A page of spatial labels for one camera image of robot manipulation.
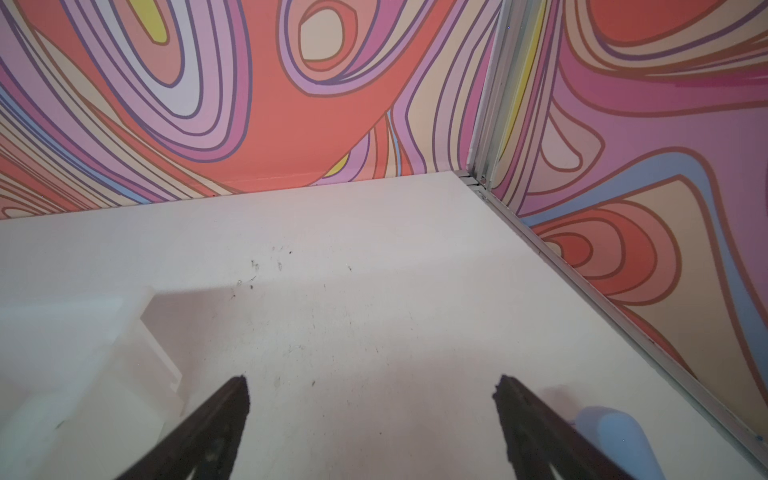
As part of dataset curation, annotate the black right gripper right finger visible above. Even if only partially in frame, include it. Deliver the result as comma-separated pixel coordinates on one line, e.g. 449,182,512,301
493,375,632,480

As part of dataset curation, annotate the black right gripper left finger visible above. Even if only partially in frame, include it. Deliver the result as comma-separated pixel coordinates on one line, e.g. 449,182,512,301
119,376,250,479

